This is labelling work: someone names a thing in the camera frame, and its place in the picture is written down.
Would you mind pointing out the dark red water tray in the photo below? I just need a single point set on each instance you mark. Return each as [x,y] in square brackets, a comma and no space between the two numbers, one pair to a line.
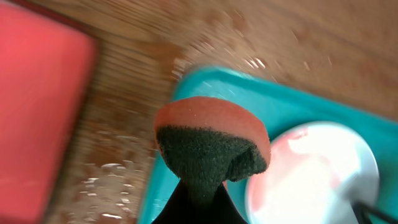
[46,65]

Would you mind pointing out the green and tan sponge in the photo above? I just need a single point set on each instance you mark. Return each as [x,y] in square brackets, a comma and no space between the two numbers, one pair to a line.
[206,141]

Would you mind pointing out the light blue plate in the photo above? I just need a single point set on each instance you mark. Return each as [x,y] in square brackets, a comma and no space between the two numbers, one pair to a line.
[317,172]

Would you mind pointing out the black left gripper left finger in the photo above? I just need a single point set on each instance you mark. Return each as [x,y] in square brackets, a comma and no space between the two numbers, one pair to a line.
[178,209]

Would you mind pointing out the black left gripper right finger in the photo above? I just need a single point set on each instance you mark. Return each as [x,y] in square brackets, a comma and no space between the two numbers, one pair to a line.
[223,210]

